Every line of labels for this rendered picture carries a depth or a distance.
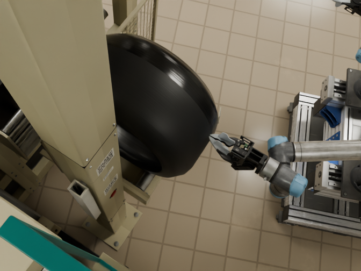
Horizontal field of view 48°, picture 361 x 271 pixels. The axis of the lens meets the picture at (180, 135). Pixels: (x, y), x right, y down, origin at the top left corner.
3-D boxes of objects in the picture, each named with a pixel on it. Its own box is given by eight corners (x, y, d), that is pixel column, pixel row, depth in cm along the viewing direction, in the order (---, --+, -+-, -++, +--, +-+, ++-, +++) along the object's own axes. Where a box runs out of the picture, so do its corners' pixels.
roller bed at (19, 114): (27, 161, 168) (6, 138, 140) (-1, 141, 169) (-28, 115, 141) (58, 123, 175) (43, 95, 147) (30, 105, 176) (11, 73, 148)
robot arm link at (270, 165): (276, 166, 143) (265, 185, 140) (265, 159, 144) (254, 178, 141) (282, 159, 136) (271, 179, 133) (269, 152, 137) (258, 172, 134)
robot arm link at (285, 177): (294, 201, 140) (301, 197, 132) (266, 184, 142) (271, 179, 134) (305, 182, 142) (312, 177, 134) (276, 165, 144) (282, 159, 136)
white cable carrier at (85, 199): (95, 220, 159) (81, 198, 114) (85, 213, 159) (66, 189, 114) (102, 210, 160) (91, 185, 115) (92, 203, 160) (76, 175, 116)
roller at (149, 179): (143, 195, 170) (141, 191, 166) (135, 190, 172) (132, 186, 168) (188, 130, 182) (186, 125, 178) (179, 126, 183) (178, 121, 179)
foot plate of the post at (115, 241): (117, 250, 246) (117, 250, 244) (81, 226, 249) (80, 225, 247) (142, 213, 255) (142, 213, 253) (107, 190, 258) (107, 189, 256)
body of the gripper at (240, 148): (239, 133, 138) (271, 151, 136) (236, 142, 146) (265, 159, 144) (228, 151, 136) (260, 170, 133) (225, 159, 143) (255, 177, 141)
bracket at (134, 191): (146, 205, 172) (146, 201, 163) (69, 154, 176) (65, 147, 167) (150, 199, 174) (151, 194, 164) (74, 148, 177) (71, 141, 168)
